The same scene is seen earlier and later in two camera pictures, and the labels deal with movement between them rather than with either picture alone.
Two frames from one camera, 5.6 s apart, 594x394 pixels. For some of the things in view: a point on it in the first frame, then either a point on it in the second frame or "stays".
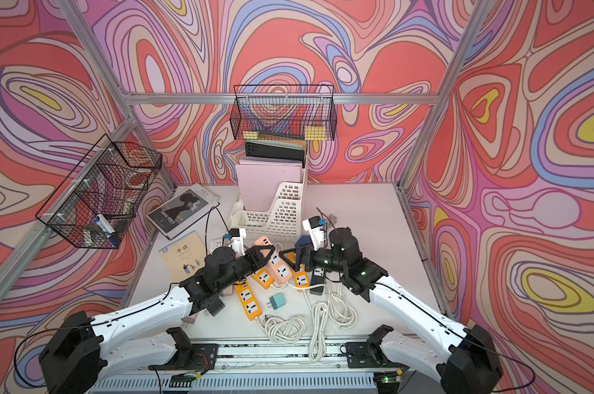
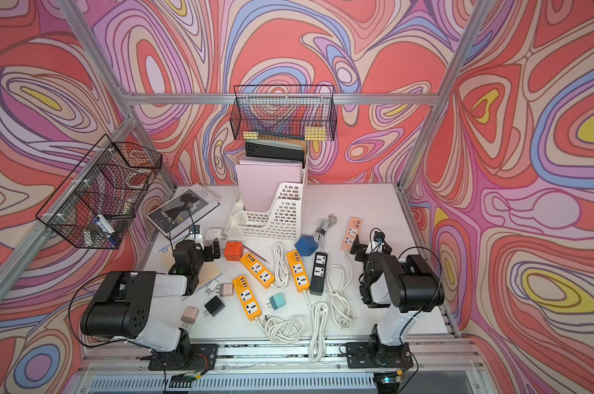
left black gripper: x=252 y=255 to x=207 y=254
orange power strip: x=263 y=278 stays
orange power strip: x=301 y=277 stays
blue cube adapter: x=305 y=240 stays
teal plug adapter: x=276 y=301 stays
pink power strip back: x=278 y=268 to x=352 y=231
